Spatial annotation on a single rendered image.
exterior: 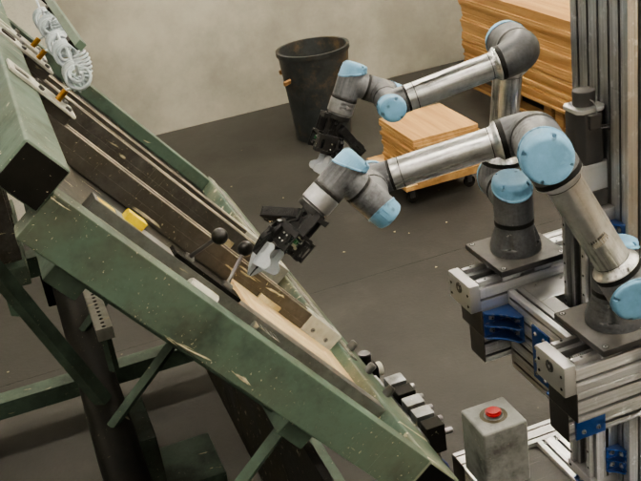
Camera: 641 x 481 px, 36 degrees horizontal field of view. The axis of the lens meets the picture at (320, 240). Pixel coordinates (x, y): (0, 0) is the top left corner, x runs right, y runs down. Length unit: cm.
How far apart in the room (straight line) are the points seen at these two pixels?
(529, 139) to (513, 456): 79
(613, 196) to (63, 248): 149
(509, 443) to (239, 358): 76
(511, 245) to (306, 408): 101
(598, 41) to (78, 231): 143
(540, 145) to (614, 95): 49
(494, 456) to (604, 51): 104
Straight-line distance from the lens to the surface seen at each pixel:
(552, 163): 221
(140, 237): 218
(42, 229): 188
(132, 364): 446
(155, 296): 196
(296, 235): 218
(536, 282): 303
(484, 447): 246
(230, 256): 266
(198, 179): 419
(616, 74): 262
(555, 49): 672
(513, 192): 289
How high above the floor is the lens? 241
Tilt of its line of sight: 25 degrees down
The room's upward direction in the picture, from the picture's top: 9 degrees counter-clockwise
